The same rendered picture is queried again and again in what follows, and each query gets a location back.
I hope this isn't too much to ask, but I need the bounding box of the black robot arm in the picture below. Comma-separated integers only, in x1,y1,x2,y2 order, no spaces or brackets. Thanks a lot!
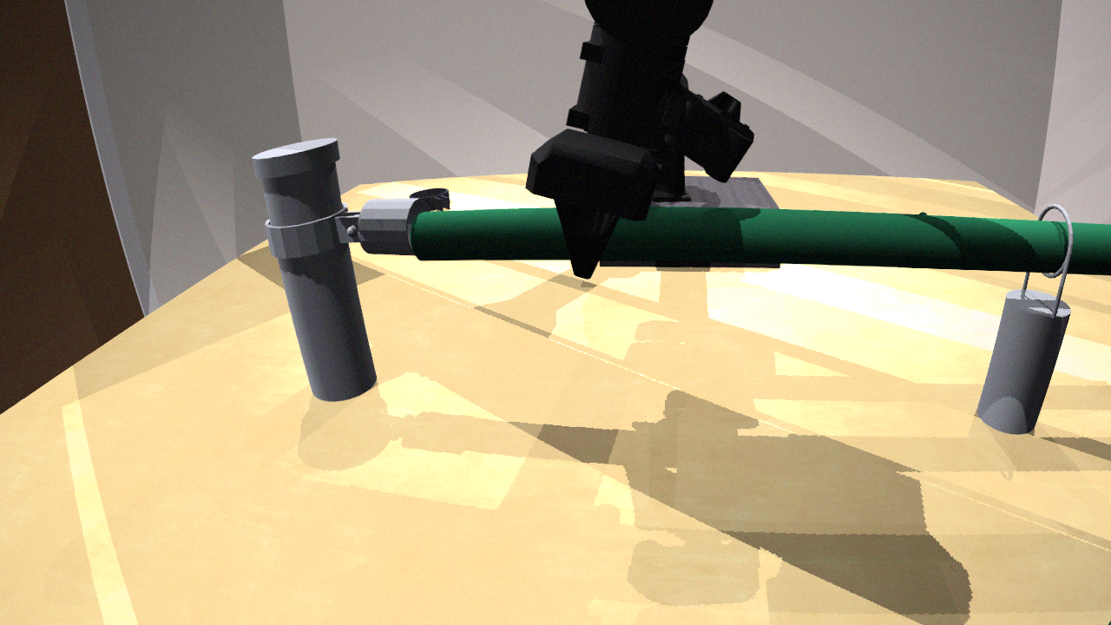
585,0,754,202

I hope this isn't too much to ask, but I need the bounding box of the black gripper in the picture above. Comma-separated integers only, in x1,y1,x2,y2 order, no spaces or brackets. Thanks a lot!
526,24,687,280

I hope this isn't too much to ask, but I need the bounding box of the grey metal post with cap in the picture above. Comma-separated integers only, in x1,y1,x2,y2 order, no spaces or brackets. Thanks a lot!
253,138,377,402

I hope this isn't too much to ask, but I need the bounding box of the grey cylinder with wire hook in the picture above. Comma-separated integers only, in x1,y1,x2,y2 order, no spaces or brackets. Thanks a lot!
977,204,1074,435

